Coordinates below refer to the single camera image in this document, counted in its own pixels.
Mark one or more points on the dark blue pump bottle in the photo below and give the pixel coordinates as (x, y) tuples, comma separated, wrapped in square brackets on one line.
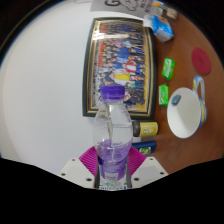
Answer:
[(146, 146)]

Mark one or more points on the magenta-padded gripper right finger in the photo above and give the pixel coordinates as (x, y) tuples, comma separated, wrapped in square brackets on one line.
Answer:
[(146, 171)]

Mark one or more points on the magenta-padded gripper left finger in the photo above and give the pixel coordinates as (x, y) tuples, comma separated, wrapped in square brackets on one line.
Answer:
[(78, 171)]

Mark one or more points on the dark yellow-labelled pump bottle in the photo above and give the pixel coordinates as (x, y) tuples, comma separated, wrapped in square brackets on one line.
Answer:
[(148, 129)]

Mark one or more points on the blue patterned ceramic mug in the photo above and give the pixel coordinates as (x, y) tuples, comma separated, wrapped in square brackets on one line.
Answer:
[(184, 113)]

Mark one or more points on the framed group picture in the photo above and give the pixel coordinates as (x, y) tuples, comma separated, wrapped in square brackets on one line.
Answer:
[(120, 60)]

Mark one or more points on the flat round red coaster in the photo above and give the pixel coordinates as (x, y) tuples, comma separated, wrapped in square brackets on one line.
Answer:
[(201, 61)]

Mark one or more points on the small patterned snack pack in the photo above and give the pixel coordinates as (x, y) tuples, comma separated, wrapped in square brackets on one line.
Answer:
[(172, 13)]

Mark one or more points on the blue tissue pack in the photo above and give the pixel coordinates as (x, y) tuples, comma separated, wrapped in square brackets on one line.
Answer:
[(161, 30)]

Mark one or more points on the clear purple-capped water bottle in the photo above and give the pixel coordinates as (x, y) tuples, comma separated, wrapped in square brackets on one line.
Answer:
[(112, 133)]

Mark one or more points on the small green packet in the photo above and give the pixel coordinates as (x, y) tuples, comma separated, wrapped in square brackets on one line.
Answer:
[(163, 95), (168, 69)]

